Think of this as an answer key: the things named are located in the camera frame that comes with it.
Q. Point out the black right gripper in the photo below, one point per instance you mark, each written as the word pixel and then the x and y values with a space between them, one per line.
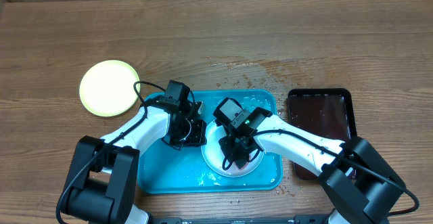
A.
pixel 234 154

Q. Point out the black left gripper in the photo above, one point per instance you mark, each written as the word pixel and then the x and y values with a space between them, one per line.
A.
pixel 199 138

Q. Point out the light blue plate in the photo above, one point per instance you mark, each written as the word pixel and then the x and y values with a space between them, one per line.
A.
pixel 213 154

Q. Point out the yellow plate with red stain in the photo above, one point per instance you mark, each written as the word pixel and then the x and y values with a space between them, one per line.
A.
pixel 106 89

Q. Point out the orange and black sponge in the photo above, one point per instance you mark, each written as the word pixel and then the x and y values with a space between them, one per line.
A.
pixel 241 163

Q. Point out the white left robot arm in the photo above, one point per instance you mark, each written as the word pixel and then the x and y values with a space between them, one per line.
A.
pixel 100 185

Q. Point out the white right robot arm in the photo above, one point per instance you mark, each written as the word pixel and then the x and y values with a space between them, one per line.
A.
pixel 361 185

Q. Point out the teal plastic tray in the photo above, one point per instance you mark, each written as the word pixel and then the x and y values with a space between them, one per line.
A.
pixel 163 170

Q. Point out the black water tray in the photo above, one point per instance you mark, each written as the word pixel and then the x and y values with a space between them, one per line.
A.
pixel 327 112

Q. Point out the black rail at table edge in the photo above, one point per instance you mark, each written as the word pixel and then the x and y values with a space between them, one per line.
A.
pixel 298 219

